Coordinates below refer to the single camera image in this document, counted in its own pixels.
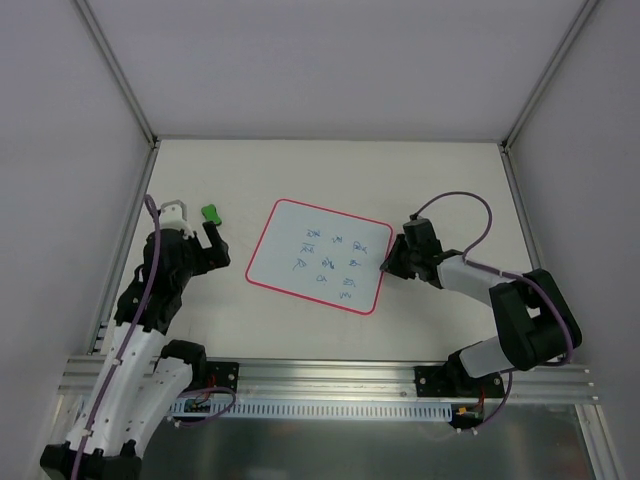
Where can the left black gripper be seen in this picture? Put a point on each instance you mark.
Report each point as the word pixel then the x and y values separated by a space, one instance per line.
pixel 201 253

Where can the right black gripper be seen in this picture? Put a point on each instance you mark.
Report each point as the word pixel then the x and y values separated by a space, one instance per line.
pixel 406 256

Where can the green whiteboard eraser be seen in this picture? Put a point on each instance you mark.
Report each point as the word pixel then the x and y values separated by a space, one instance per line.
pixel 210 214

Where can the pink framed whiteboard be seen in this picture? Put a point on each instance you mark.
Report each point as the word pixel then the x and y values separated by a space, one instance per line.
pixel 321 255

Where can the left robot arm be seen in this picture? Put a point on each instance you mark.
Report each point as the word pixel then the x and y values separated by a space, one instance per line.
pixel 144 372

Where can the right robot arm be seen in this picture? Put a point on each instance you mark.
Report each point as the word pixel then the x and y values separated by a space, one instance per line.
pixel 534 324

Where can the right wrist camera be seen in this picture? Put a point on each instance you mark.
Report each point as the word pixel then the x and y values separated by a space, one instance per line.
pixel 420 235

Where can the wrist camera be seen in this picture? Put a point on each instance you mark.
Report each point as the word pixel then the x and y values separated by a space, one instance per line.
pixel 173 216
pixel 420 235

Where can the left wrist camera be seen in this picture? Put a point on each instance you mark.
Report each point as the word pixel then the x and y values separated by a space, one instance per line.
pixel 173 216

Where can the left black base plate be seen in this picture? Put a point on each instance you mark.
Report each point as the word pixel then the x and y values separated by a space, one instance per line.
pixel 222 374

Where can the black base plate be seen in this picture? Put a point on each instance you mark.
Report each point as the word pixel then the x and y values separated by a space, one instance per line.
pixel 222 374
pixel 442 382

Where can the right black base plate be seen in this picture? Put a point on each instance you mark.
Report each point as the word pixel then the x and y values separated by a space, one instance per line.
pixel 442 382

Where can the left aluminium frame post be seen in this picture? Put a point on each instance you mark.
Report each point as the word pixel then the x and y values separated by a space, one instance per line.
pixel 98 37

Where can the aluminium frame post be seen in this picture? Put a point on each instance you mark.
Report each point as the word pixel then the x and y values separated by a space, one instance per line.
pixel 98 37
pixel 559 54

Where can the right aluminium frame post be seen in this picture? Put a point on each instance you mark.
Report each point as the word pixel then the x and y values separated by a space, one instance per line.
pixel 559 54

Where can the white slotted cable duct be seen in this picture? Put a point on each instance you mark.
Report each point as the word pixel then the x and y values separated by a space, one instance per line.
pixel 340 410

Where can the aluminium mounting rail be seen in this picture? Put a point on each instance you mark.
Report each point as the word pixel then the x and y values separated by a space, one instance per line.
pixel 394 380

